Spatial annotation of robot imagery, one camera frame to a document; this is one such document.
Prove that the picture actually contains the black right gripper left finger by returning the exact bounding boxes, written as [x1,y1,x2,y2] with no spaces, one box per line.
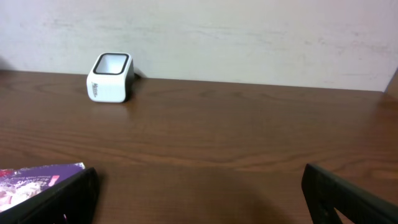
[1,167,100,224]

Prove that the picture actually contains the red purple snack bag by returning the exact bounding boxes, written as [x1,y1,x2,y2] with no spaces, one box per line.
[1,162,85,212]

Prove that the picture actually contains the white barcode scanner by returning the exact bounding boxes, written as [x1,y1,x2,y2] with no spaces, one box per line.
[86,52,134,103]

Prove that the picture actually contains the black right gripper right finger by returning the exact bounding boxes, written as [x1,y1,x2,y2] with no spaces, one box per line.
[301,164,397,224]

